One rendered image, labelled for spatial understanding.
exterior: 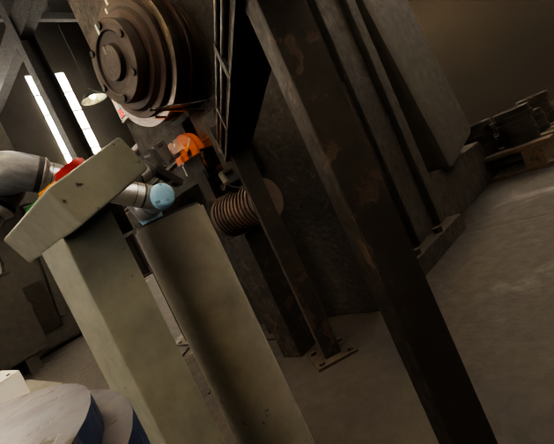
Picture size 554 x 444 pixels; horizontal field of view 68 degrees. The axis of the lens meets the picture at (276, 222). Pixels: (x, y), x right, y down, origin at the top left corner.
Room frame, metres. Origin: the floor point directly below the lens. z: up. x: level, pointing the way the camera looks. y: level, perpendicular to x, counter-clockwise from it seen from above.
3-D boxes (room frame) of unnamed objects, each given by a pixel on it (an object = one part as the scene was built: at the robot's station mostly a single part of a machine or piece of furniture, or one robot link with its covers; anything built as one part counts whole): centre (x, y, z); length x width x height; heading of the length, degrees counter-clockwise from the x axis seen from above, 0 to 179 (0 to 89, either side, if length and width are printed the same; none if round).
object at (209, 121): (1.39, 0.03, 0.68); 0.11 x 0.08 x 0.24; 135
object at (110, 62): (1.47, 0.27, 1.11); 0.28 x 0.06 x 0.28; 45
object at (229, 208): (1.21, 0.06, 0.27); 0.22 x 0.13 x 0.53; 45
